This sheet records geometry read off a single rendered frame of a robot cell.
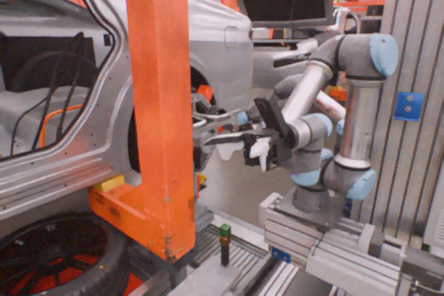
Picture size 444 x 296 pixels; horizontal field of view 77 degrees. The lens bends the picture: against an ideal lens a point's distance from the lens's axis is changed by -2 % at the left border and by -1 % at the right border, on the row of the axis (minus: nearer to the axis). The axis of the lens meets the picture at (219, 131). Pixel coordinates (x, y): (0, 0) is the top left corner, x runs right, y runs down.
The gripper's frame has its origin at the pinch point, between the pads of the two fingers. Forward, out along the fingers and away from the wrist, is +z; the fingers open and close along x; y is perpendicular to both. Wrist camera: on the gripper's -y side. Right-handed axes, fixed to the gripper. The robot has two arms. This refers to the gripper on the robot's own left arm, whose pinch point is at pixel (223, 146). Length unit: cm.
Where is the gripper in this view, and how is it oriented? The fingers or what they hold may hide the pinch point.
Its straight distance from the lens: 57.9
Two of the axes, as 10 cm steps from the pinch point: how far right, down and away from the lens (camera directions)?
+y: 0.9, 9.8, 2.0
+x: -6.2, -1.1, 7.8
